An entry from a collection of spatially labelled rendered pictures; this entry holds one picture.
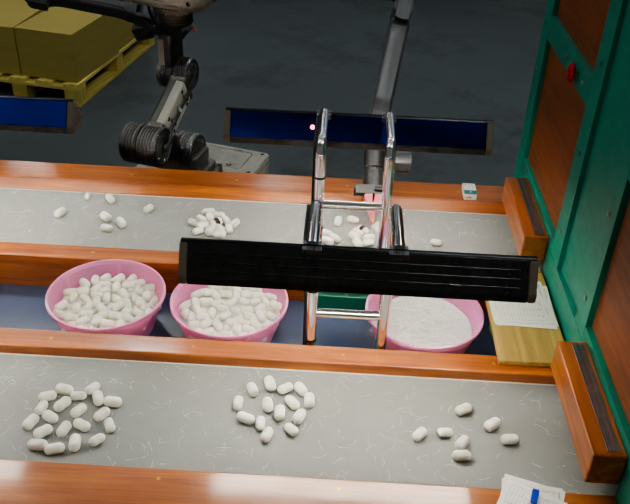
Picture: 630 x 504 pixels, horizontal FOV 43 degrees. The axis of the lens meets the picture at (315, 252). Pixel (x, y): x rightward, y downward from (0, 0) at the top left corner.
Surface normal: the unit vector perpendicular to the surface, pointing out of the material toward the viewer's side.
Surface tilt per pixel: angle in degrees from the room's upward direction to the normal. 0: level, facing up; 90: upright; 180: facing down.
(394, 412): 0
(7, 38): 90
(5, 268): 90
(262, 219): 0
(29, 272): 90
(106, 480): 0
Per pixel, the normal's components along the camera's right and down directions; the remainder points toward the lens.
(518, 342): 0.04, -0.83
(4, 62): -0.17, 0.55
